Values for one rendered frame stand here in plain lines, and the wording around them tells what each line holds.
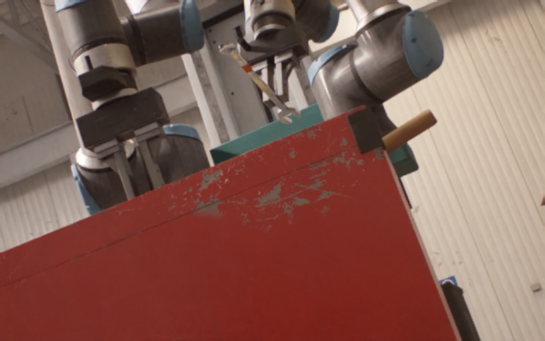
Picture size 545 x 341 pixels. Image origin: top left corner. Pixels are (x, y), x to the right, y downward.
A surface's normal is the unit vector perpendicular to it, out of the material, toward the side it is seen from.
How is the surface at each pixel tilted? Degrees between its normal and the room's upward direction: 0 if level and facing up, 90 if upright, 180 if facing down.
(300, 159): 90
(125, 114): 92
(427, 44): 95
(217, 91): 90
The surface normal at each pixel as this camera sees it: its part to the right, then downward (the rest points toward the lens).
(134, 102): -0.20, -0.17
